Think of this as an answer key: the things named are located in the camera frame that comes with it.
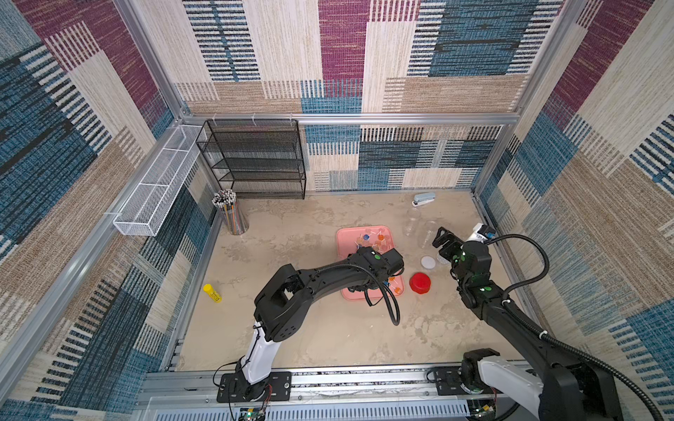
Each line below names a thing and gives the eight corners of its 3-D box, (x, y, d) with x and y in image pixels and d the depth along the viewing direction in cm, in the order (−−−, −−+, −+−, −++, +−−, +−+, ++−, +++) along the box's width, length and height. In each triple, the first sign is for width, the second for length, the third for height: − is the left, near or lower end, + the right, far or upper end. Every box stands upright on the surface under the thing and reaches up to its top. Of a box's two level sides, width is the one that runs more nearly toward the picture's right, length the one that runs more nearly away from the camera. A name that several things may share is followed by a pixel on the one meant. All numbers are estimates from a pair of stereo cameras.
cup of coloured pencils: (227, 236, 110) (209, 204, 94) (232, 221, 114) (215, 189, 99) (247, 236, 109) (231, 204, 94) (251, 221, 114) (236, 188, 99)
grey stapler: (414, 207, 117) (415, 202, 115) (409, 201, 120) (410, 196, 117) (434, 200, 120) (436, 195, 117) (429, 194, 122) (431, 189, 120)
